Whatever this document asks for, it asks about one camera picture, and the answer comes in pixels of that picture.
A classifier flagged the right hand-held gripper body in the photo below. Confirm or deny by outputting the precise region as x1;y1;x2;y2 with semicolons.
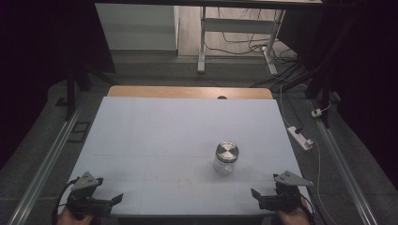
258;170;314;214

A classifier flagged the person's right hand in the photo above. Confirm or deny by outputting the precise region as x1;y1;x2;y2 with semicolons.
275;200;312;225

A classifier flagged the clear glass jar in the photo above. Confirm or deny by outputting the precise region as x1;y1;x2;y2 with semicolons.
212;153;239;175

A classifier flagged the white desk frame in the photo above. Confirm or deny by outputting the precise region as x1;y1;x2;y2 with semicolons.
196;6;286;76

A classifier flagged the person's left hand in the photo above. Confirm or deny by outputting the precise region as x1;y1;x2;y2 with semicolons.
56;206;95;225

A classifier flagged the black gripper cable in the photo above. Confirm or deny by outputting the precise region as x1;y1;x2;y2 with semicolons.
299;193;316;225
51;176;81;225

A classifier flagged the tangle of black cables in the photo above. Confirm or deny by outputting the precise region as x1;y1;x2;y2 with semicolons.
205;7;299;65

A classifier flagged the black metal stand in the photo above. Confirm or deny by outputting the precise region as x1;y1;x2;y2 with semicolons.
64;60;117;122
270;18;355;129

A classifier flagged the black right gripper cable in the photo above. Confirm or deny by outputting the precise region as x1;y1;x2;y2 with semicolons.
299;193;316;225

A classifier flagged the pale blue table mat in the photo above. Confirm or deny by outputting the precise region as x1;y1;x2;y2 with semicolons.
58;96;314;218

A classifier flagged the black square floor frame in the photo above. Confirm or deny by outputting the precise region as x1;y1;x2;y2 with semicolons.
68;121;92;144

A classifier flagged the white cable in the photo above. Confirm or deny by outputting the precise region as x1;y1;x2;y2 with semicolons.
279;84;333;225

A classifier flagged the aluminium floor rail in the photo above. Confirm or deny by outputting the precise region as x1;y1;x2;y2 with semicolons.
307;98;379;225
7;93;88;225

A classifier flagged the wooden table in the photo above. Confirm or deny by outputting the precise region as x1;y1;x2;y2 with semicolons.
107;85;274;100

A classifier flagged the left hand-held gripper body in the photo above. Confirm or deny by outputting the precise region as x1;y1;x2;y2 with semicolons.
66;172;114;218

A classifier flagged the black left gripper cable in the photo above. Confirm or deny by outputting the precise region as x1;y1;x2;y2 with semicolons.
51;176;81;225

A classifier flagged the black curtain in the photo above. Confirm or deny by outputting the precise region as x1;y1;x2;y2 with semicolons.
277;0;398;190
0;0;117;172

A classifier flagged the round silver metal lid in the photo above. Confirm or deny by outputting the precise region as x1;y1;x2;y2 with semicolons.
215;141;240;164

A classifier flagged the white power strip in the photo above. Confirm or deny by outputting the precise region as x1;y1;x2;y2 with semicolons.
286;126;314;152

